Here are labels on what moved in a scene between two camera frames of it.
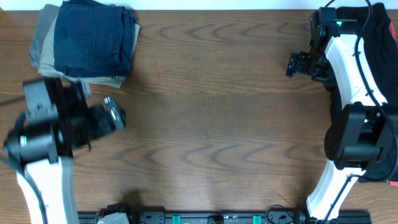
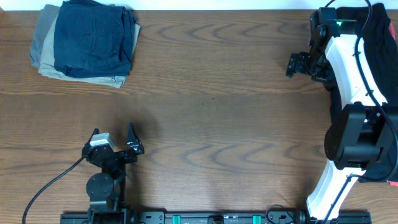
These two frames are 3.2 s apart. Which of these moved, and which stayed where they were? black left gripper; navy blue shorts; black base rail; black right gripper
Moved: black left gripper
Stayed: navy blue shorts; black right gripper; black base rail
